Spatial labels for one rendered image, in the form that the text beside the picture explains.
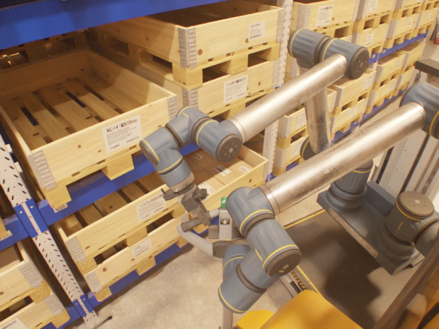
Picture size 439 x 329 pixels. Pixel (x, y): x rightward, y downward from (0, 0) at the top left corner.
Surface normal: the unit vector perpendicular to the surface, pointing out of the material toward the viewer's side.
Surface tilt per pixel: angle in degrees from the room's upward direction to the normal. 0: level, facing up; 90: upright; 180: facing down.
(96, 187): 90
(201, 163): 0
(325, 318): 0
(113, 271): 90
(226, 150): 90
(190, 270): 0
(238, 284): 56
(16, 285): 90
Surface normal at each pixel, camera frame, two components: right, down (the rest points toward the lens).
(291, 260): 0.39, 0.57
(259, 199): -0.11, -0.40
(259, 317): -0.25, -0.90
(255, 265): -0.60, -0.08
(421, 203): 0.00, -0.78
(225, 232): -0.01, 0.38
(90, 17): 0.67, 0.46
